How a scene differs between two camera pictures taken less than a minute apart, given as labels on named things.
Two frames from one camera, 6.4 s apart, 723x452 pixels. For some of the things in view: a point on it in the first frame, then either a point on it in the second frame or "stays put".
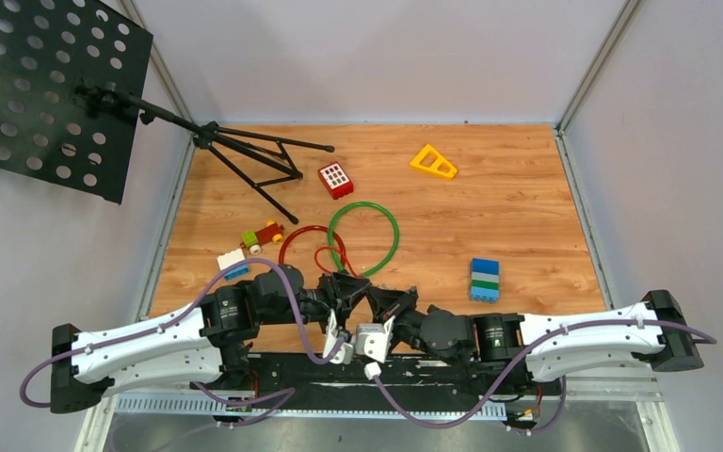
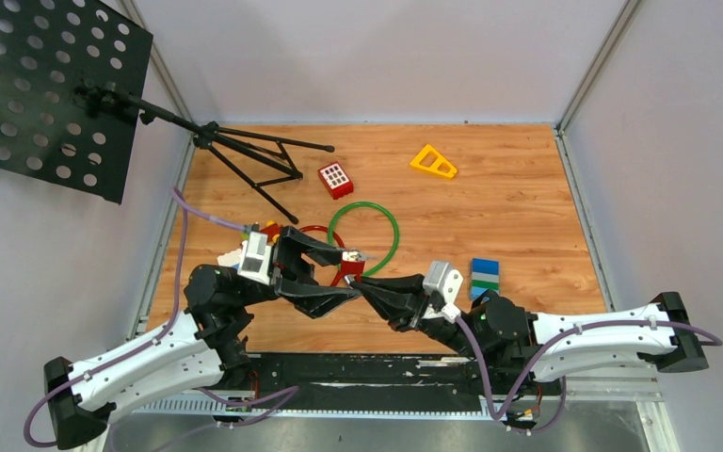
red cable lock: x=319 y=227 stays put
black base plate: x=426 y=381 stays put
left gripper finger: x=349 y=288 -> x=318 y=251
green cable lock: x=347 y=205 stays put
